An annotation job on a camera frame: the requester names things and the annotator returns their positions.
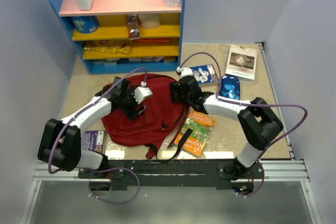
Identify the yellow chips bag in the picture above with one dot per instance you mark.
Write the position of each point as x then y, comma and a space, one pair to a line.
110, 46

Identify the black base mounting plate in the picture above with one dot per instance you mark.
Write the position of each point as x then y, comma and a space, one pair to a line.
176, 173

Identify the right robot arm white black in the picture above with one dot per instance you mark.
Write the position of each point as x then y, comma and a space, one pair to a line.
259, 123

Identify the white coffee cover book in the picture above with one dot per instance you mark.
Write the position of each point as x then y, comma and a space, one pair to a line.
241, 63

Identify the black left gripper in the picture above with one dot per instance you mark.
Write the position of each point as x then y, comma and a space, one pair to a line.
131, 113

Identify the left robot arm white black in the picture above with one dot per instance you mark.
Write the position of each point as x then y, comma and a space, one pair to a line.
60, 144

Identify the white round container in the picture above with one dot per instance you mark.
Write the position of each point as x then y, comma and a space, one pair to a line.
149, 21

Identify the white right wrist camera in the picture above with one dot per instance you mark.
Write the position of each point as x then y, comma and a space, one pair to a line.
184, 72

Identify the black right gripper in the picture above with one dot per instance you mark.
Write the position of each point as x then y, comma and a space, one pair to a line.
175, 87

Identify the blue snack can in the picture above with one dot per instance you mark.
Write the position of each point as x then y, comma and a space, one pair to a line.
85, 24

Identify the silver snack packet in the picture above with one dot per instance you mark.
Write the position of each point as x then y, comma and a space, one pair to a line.
133, 27

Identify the purple book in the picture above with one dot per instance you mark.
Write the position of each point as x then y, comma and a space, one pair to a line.
93, 141

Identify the red flat box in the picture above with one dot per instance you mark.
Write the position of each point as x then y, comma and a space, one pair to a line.
154, 40

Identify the blue dinosaur pencil case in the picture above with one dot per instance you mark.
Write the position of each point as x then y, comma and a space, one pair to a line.
230, 87

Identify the blue cartoon book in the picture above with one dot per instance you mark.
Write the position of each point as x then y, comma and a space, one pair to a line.
205, 74

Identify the red backpack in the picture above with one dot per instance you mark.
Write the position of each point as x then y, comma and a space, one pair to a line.
159, 119

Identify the blue shelf unit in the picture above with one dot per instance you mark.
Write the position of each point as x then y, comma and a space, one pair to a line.
112, 16

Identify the orange treehouse book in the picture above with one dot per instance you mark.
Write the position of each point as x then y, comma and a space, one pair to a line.
201, 126

